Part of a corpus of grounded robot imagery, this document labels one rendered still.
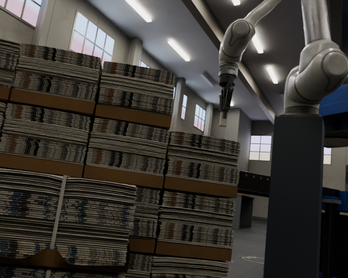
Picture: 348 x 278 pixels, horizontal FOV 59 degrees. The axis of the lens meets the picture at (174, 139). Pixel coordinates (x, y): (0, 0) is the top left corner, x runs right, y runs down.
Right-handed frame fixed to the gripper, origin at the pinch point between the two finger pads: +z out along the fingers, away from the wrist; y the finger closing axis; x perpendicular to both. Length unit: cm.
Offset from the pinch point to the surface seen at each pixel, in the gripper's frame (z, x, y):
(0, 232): 51, -70, 48
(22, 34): -234, -263, -478
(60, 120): 16, -67, 19
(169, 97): 0.4, -28.7, 18.3
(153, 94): 0.5, -35.2, 18.2
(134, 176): 32, -38, 19
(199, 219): 44.7, -11.4, 18.0
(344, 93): -70, 142, -96
